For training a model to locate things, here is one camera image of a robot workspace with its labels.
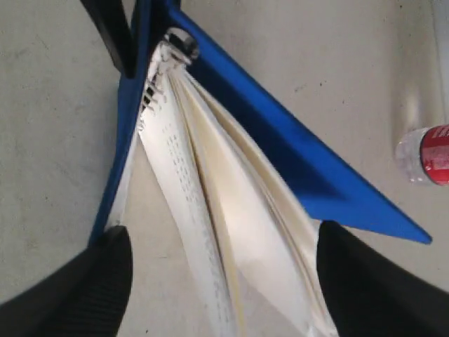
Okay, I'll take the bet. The clear bottle red cap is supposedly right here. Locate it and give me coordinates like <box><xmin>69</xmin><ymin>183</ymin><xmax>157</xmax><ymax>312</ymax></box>
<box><xmin>395</xmin><ymin>124</ymin><xmax>448</xmax><ymax>186</ymax></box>

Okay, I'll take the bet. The blue ring binder notebook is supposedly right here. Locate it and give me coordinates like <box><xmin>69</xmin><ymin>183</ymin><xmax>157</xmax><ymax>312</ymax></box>
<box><xmin>91</xmin><ymin>1</ymin><xmax>431</xmax><ymax>336</ymax></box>

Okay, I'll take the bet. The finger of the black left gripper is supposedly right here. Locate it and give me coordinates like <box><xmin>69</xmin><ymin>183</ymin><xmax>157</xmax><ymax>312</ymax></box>
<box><xmin>81</xmin><ymin>0</ymin><xmax>134</xmax><ymax>78</ymax></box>

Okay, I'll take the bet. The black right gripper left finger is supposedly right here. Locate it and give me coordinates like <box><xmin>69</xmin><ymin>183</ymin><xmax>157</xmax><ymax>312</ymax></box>
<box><xmin>1</xmin><ymin>225</ymin><xmax>133</xmax><ymax>336</ymax></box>

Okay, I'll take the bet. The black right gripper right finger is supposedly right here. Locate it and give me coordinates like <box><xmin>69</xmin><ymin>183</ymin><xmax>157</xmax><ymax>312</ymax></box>
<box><xmin>316</xmin><ymin>220</ymin><xmax>448</xmax><ymax>336</ymax></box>

